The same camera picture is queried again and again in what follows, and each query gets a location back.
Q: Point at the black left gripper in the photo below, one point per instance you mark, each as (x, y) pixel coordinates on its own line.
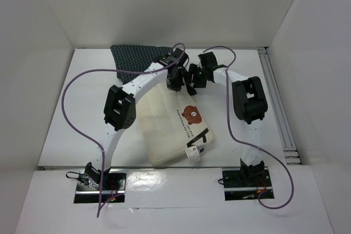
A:
(177, 85)

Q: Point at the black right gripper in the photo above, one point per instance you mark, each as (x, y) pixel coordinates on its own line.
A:
(194, 76)

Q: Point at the cream pillow with bear print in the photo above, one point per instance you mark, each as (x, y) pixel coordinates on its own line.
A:
(172, 126)

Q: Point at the dark grid-pattern pillowcase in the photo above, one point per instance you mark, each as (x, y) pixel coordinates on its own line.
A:
(136, 58)

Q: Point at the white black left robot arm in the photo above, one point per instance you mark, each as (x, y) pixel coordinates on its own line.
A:
(120, 110)

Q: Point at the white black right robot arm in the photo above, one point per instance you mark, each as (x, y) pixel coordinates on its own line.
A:
(247, 97)

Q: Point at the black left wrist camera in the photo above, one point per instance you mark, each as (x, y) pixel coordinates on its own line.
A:
(182, 56)

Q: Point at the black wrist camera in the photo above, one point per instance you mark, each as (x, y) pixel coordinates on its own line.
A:
(182, 56)
(208, 60)

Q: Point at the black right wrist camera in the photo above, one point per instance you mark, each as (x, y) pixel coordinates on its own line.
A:
(208, 60)

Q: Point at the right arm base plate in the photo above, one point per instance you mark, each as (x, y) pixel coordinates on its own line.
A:
(238, 189)

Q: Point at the aluminium frame rail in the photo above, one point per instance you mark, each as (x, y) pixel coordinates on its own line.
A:
(288, 143)

